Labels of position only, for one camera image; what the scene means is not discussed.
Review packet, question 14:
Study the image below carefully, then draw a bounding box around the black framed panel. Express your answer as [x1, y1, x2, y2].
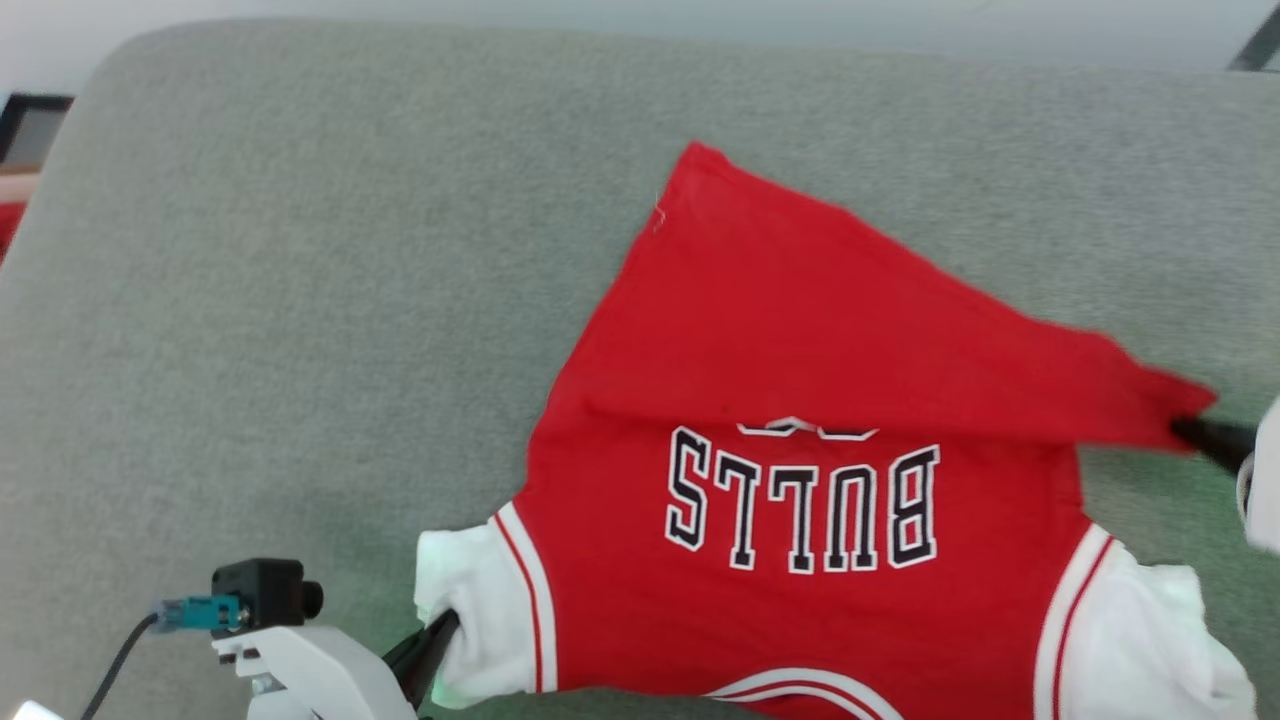
[0, 93, 76, 171]

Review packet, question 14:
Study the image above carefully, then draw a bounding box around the teal cable connector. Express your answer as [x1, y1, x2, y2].
[150, 595, 244, 633]

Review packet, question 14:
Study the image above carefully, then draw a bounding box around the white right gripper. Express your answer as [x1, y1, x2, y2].
[1168, 393, 1280, 556]

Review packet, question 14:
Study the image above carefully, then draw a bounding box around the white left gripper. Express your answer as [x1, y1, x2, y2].
[212, 610, 461, 720]

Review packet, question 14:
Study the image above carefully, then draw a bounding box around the red Bulls basketball jersey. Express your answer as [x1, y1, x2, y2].
[413, 140, 1259, 720]

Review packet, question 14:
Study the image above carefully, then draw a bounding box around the thin black camera cable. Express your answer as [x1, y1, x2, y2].
[78, 612, 161, 720]

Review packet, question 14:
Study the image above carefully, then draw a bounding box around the black slanted post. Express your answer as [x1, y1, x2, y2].
[1228, 5, 1280, 73]

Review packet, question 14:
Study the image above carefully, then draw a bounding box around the grey fabric sofa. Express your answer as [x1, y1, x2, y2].
[0, 18, 1280, 720]

